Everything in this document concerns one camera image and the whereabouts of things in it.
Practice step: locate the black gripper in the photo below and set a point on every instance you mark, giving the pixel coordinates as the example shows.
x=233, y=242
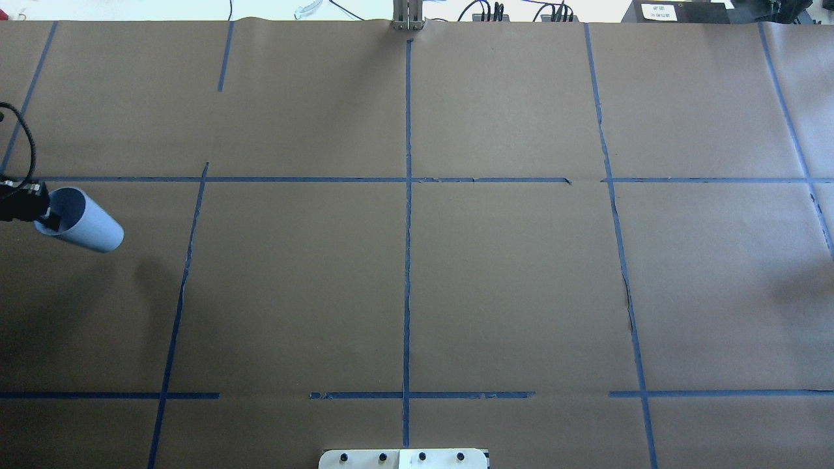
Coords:
x=21, y=204

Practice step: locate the blue plastic cup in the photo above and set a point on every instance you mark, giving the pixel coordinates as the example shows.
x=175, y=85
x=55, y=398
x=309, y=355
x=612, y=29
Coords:
x=85, y=223

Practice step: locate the orange black connector board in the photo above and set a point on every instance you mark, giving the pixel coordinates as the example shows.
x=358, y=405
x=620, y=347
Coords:
x=488, y=12

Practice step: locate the black power adapter box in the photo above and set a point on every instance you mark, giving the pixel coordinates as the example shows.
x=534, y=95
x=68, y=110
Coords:
x=676, y=12

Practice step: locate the aluminium frame post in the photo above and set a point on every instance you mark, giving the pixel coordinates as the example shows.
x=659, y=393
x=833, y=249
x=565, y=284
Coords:
x=408, y=15

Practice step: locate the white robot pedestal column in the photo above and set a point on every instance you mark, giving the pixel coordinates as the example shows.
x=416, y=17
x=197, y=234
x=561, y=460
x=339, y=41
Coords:
x=406, y=458

